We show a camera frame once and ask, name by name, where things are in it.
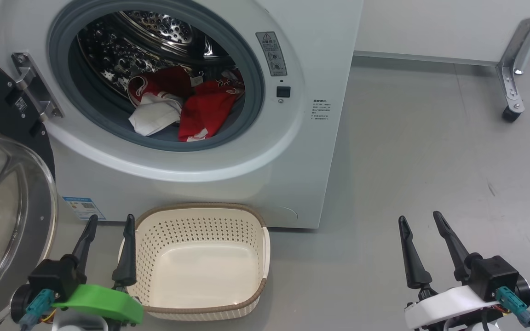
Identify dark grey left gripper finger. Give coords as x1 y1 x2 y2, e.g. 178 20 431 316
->
71 215 98 276
111 214 138 288

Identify teal plug camera cable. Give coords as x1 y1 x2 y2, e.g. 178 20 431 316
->
18 289 58 331
495 286 530 331

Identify blue energy label sticker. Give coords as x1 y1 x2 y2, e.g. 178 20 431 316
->
62 197 107 221

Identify red basketball jersey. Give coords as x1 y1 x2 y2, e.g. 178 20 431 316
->
127 66 246 142

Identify grey metal door hinge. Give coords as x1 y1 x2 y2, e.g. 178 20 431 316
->
11 51 63 121

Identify grey metal cart leg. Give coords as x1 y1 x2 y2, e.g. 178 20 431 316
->
354 0 530 123

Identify teal plug left camera cable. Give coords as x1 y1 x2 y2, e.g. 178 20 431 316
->
18 289 58 331

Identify grey warning sticker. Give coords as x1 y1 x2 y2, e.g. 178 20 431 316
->
255 31 288 77

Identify white garment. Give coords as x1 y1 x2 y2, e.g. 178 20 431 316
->
128 92 184 137

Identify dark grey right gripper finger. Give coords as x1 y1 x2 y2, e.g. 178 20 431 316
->
398 215 432 290
433 211 482 282

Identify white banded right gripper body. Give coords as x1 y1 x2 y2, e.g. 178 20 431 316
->
404 274 530 331

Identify teal plug right camera cable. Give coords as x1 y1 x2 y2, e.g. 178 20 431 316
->
495 286 530 331

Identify white front-load washing machine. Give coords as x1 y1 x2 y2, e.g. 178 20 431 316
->
0 0 364 229

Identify grey rubber door seal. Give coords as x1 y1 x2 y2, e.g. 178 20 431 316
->
46 0 265 152

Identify perforated steel drum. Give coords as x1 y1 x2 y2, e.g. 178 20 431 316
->
77 10 247 138

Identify cream perforated plastic laundry basket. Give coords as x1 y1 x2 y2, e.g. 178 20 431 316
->
119 202 271 321

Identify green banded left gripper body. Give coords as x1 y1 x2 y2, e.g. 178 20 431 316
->
10 284 144 325

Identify black round glass machine door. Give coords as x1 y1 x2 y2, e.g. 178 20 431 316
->
0 48 58 331

